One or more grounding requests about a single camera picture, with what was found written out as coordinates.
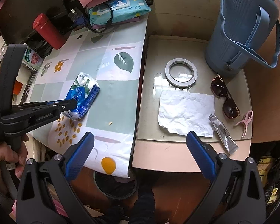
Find blue tissue pack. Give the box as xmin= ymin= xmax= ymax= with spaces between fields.
xmin=62 ymin=72 xmax=100 ymax=120

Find dark green trash bin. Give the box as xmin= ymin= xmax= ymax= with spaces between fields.
xmin=94 ymin=171 xmax=138 ymax=200

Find person's left hand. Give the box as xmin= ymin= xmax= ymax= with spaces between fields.
xmin=0 ymin=133 xmax=30 ymax=195

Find pink striped fabric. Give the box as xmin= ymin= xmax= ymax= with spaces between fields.
xmin=9 ymin=183 xmax=68 ymax=220

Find black comb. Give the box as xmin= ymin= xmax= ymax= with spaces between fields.
xmin=20 ymin=71 xmax=37 ymax=104

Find silver sachet packet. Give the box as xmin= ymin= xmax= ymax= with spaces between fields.
xmin=209 ymin=114 xmax=239 ymax=155

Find black garbage bag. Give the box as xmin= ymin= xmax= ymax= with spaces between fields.
xmin=257 ymin=145 xmax=280 ymax=216

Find green white carton box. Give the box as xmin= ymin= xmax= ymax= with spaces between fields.
xmin=22 ymin=46 xmax=43 ymax=71

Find patterned table cover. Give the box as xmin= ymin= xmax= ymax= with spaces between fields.
xmin=28 ymin=16 xmax=148 ymax=178

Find pink clothes peg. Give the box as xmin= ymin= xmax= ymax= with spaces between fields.
xmin=234 ymin=110 xmax=253 ymax=138

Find red tall bottle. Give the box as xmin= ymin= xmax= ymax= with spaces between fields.
xmin=33 ymin=13 xmax=66 ymax=50

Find dark sunglasses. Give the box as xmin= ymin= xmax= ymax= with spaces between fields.
xmin=210 ymin=74 xmax=240 ymax=119

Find person's dark trouser leg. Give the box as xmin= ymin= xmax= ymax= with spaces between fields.
xmin=128 ymin=186 xmax=156 ymax=224

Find crumpled white paper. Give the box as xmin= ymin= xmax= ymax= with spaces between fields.
xmin=158 ymin=90 xmax=215 ymax=138

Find teal wet wipes pack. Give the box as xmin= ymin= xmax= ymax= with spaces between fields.
xmin=88 ymin=0 xmax=151 ymax=26

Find white tape roll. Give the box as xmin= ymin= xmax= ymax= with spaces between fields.
xmin=164 ymin=58 xmax=198 ymax=90

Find glass table plate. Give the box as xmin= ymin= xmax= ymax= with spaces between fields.
xmin=137 ymin=35 xmax=253 ymax=143

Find blue plastic pitcher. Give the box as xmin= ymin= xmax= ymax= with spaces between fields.
xmin=205 ymin=0 xmax=280 ymax=77

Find black cable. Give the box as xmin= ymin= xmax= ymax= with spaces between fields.
xmin=84 ymin=2 xmax=114 ymax=34

